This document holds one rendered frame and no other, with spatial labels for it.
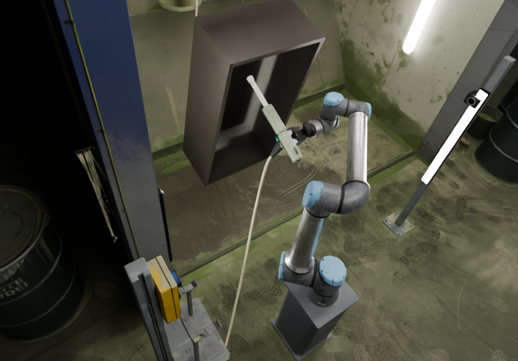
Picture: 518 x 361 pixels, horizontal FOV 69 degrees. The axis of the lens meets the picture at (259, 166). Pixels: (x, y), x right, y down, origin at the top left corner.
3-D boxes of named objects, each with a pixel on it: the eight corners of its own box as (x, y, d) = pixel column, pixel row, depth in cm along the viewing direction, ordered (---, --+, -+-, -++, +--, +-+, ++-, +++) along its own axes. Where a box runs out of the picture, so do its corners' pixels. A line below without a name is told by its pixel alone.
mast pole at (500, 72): (393, 223, 328) (503, 56, 205) (397, 220, 330) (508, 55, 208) (398, 227, 325) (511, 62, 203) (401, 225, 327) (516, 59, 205)
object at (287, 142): (287, 173, 197) (305, 155, 177) (280, 177, 195) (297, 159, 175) (243, 96, 207) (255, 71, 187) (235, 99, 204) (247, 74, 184)
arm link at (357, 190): (374, 210, 147) (373, 97, 189) (341, 204, 147) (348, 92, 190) (364, 225, 156) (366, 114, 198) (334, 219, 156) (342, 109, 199)
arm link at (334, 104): (348, 92, 191) (341, 112, 199) (325, 88, 191) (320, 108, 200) (348, 103, 184) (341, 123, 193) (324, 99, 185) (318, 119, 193)
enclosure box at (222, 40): (182, 150, 288) (194, 16, 189) (248, 125, 314) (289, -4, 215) (204, 187, 276) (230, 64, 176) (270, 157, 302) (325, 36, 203)
